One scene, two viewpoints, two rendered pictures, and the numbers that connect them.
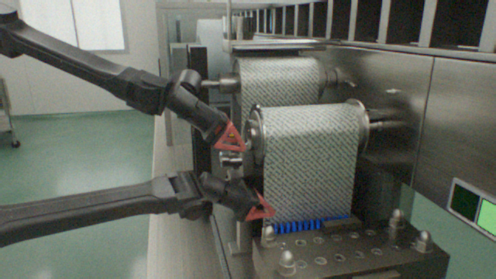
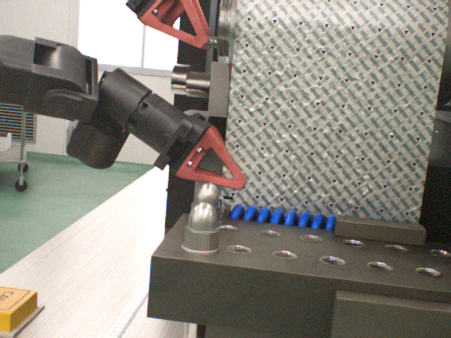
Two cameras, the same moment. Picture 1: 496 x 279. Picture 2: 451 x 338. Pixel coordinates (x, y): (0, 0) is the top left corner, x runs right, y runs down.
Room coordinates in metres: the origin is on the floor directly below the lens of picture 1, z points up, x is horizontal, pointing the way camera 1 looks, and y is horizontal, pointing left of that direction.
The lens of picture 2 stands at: (0.07, -0.27, 1.20)
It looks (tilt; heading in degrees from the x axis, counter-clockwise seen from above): 10 degrees down; 19
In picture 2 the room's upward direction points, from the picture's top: 5 degrees clockwise
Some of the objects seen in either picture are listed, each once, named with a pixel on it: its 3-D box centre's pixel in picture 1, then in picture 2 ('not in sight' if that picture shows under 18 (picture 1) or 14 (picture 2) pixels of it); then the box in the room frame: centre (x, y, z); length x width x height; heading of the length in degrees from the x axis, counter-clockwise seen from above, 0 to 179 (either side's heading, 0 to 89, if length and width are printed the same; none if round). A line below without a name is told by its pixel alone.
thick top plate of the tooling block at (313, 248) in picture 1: (346, 256); (362, 283); (0.65, -0.22, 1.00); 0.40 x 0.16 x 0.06; 104
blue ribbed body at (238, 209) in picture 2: (312, 225); (321, 228); (0.74, -0.16, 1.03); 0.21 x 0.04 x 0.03; 104
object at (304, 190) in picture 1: (309, 194); (323, 159); (0.76, -0.15, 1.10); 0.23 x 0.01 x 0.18; 104
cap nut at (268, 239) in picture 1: (268, 235); (207, 202); (0.66, -0.05, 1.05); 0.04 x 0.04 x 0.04
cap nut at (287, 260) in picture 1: (287, 260); (202, 225); (0.57, -0.08, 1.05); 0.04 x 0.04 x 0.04
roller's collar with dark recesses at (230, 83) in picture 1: (229, 83); not in sight; (1.03, 0.06, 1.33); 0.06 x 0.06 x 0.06; 14
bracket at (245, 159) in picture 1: (239, 201); (201, 174); (0.82, 0.02, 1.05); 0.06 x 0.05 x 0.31; 104
